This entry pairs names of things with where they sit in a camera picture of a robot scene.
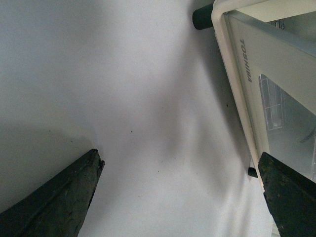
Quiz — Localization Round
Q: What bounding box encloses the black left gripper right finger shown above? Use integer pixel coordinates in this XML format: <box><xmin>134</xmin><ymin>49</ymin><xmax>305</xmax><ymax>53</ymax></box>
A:
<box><xmin>258</xmin><ymin>152</ymin><xmax>316</xmax><ymax>237</ymax></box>

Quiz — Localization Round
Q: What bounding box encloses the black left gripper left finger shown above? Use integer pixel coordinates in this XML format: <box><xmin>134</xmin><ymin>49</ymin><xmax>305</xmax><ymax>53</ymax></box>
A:
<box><xmin>0</xmin><ymin>149</ymin><xmax>105</xmax><ymax>237</ymax></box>

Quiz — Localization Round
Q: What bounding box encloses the white Toshiba toaster oven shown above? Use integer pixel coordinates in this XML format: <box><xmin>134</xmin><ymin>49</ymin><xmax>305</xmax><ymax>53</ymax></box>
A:
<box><xmin>192</xmin><ymin>0</ymin><xmax>316</xmax><ymax>181</ymax></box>

